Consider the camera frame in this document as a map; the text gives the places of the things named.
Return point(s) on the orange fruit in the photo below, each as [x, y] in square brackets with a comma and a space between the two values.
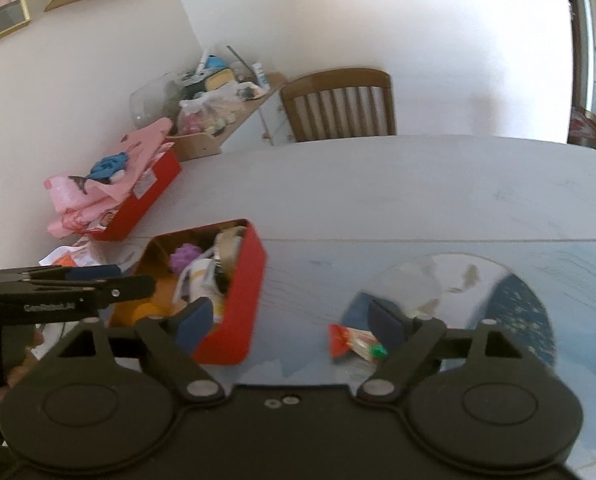
[150, 309]

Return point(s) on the green yellow container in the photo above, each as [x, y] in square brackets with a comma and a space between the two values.
[206, 80]

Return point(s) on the red cardboard box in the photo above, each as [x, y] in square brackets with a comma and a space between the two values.
[118, 223]

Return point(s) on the wooden side shelf cabinet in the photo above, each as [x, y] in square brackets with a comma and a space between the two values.
[262, 123]

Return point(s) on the glass bowl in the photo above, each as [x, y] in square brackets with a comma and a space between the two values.
[159, 98]

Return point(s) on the purple spiky toy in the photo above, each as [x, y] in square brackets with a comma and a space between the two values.
[183, 256]

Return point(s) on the white yellow pill bottle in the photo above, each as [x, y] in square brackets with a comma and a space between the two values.
[196, 281]

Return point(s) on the wooden chair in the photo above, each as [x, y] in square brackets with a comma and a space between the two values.
[343, 103]

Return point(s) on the orange white medicine box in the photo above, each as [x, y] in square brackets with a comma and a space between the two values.
[84, 252]

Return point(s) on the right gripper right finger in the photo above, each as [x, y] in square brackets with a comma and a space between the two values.
[410, 344]

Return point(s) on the red snack packet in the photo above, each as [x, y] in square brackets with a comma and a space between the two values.
[343, 340]

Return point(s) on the red metal tin box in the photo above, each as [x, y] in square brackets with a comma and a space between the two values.
[227, 343]

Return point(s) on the tape roll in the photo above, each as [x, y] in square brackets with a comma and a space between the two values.
[226, 251]

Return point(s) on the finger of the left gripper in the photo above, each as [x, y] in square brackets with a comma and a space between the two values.
[101, 293]
[72, 273]

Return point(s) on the person's left hand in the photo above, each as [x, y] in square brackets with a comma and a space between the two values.
[19, 363]

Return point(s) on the white tube on shelf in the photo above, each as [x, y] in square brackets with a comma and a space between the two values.
[261, 78]

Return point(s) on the blue cloth toy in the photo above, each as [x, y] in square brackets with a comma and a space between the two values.
[104, 170]

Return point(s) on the white plastic bag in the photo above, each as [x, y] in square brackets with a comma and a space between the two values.
[210, 112]

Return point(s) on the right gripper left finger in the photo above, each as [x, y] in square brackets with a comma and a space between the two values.
[170, 344]

